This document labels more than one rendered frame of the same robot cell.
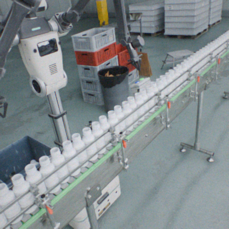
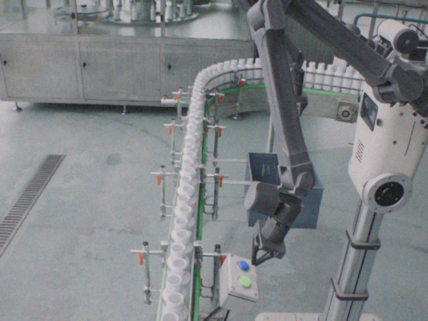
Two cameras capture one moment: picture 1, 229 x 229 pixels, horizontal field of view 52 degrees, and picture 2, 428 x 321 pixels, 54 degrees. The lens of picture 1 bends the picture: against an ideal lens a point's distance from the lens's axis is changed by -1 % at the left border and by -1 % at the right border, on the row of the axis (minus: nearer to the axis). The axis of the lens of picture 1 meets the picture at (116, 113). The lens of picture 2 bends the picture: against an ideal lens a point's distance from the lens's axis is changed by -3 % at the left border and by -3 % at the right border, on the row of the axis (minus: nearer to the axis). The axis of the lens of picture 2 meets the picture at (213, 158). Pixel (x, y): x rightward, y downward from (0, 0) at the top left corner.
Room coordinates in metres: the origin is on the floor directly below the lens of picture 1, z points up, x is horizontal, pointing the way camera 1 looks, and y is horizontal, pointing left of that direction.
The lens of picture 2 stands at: (2.08, -0.84, 1.91)
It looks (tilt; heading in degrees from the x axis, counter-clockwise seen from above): 28 degrees down; 137
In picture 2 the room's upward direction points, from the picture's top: 3 degrees clockwise
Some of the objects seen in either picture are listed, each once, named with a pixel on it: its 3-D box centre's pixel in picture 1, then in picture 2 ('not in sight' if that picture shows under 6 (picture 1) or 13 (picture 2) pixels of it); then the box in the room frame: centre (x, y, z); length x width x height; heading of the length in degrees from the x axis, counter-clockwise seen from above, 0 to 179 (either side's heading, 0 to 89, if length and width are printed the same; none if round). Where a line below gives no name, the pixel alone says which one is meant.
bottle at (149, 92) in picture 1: (149, 98); (180, 243); (1.29, -0.22, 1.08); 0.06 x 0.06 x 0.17
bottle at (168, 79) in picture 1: (167, 84); (174, 303); (1.47, -0.38, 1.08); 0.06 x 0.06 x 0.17
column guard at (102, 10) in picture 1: (102, 13); not in sight; (11.40, 0.05, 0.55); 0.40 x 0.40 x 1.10; 48
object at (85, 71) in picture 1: (98, 66); not in sight; (3.74, 0.19, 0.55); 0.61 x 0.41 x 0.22; 145
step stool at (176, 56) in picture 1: (177, 61); not in sight; (4.53, -1.35, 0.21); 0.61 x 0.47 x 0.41; 11
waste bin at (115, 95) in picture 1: (115, 91); not in sight; (3.18, -0.03, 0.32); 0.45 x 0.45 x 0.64
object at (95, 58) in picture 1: (96, 53); not in sight; (3.75, 0.19, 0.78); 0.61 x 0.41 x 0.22; 144
